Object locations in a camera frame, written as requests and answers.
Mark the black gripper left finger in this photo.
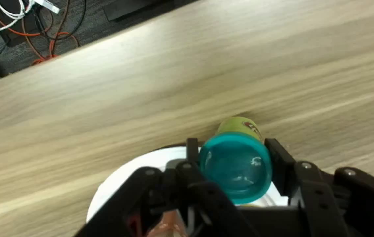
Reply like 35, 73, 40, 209
176, 138, 259, 237

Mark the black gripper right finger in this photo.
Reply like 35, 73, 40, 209
264, 138, 359, 237

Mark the teal lid play-doh tub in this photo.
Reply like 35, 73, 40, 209
198, 116, 273, 204

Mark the amber spice bottle red cap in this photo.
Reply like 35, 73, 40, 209
148, 210, 188, 237

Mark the white paper plate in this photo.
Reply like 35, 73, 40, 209
86, 146, 289, 221

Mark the orange cable on floor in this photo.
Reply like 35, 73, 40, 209
0, 0, 87, 64

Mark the white cable on floor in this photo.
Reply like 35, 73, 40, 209
0, 0, 61, 35

